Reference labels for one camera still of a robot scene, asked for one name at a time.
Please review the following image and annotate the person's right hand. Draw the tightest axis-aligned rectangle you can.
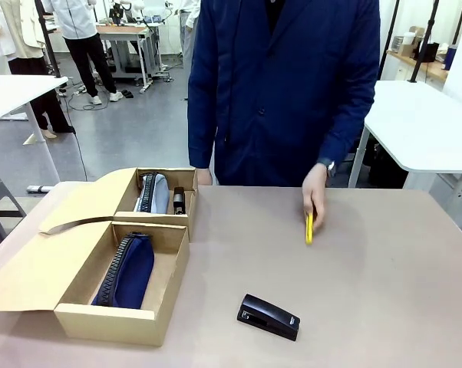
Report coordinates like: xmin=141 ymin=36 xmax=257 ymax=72
xmin=196 ymin=167 xmax=214 ymax=186

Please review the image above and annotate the person's left hand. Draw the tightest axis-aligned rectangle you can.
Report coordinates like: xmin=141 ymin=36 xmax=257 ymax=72
xmin=302 ymin=163 xmax=328 ymax=235

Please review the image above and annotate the black stapler without label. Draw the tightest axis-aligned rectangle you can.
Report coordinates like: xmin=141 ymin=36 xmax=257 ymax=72
xmin=171 ymin=186 xmax=187 ymax=215

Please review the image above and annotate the grey pencil case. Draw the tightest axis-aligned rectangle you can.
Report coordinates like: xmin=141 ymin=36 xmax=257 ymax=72
xmin=134 ymin=172 xmax=171 ymax=214

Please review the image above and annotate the blue CAMPUS pencil case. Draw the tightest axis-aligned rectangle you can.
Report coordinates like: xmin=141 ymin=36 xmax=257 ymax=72
xmin=91 ymin=232 xmax=156 ymax=310

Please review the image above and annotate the person's left forearm blue sleeve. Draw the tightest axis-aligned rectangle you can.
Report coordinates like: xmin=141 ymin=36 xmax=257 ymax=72
xmin=317 ymin=90 xmax=376 ymax=170

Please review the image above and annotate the person's right forearm blue sleeve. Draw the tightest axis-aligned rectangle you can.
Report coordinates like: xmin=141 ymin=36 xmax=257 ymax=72
xmin=187 ymin=87 xmax=219 ymax=170

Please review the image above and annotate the open cardboard box with torn flap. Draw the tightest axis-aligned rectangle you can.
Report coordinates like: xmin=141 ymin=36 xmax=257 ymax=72
xmin=38 ymin=166 xmax=200 ymax=243

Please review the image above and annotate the open cardboard box with lid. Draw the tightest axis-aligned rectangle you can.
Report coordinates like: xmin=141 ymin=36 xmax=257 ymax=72
xmin=0 ymin=219 xmax=191 ymax=348

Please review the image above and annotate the black box on counter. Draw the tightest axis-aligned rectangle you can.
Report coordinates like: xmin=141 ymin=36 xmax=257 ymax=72
xmin=414 ymin=41 xmax=441 ymax=64

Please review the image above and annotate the silver wristwatch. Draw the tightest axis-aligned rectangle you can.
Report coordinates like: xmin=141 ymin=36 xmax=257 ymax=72
xmin=316 ymin=158 xmax=337 ymax=179

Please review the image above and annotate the person's torso in blue coat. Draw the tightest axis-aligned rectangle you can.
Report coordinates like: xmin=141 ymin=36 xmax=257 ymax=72
xmin=187 ymin=0 xmax=382 ymax=189

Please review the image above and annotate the white table with angled corner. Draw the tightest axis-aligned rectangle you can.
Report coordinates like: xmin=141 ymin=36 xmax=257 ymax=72
xmin=347 ymin=79 xmax=462 ymax=189

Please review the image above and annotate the black stapler with white label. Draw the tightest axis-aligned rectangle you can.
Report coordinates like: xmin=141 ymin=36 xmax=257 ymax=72
xmin=236 ymin=293 xmax=302 ymax=343

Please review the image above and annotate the grey workbench with equipment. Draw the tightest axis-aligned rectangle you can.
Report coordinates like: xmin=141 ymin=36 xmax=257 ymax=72
xmin=95 ymin=0 xmax=170 ymax=95

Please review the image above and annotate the bystander in grey trousers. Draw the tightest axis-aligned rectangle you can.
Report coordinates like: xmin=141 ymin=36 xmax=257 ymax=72
xmin=176 ymin=0 xmax=202 ymax=69

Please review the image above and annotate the wooden shelf counter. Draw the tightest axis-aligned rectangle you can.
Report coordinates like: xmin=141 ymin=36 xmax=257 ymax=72
xmin=385 ymin=49 xmax=449 ymax=82

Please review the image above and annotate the small brown cardboard carton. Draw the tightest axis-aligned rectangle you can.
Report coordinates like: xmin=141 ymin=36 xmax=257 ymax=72
xmin=396 ymin=25 xmax=427 ymax=59

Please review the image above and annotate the bystander in black trousers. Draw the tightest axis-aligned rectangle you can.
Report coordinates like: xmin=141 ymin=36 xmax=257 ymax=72
xmin=41 ymin=0 xmax=124 ymax=107

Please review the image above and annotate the black stand pole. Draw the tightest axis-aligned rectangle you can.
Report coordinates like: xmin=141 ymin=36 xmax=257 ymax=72
xmin=406 ymin=0 xmax=440 ymax=84
xmin=40 ymin=0 xmax=62 ymax=79

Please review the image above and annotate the dark blue bottle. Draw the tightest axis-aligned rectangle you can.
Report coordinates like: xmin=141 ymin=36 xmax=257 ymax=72
xmin=443 ymin=44 xmax=458 ymax=71

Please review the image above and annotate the white table with straight edge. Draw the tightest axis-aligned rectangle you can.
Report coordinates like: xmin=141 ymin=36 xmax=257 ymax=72
xmin=0 ymin=74 xmax=70 ymax=186

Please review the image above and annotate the bystander in cream jacket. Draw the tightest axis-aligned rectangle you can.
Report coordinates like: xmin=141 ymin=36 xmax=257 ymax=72
xmin=0 ymin=0 xmax=77 ymax=140

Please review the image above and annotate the black floor cable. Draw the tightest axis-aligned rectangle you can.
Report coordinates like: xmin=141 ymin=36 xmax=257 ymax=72
xmin=56 ymin=86 xmax=113 ymax=182

